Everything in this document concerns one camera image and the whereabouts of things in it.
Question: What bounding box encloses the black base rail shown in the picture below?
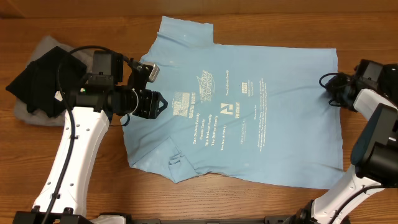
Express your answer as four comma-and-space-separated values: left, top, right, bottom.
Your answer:
93, 213, 299, 224

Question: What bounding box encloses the light blue t-shirt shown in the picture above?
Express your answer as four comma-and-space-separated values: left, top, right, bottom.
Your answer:
121, 17, 344, 189

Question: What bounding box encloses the black folded garment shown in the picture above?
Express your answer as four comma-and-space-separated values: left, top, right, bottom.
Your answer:
6, 47, 87, 118

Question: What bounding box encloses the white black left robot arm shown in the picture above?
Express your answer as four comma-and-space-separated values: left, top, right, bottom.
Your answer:
13, 45, 168, 224

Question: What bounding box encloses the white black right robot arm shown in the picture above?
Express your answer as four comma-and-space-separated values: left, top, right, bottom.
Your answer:
275, 59, 397, 224

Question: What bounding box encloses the grey folded garment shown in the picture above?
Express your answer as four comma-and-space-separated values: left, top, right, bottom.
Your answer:
14, 35, 93, 126

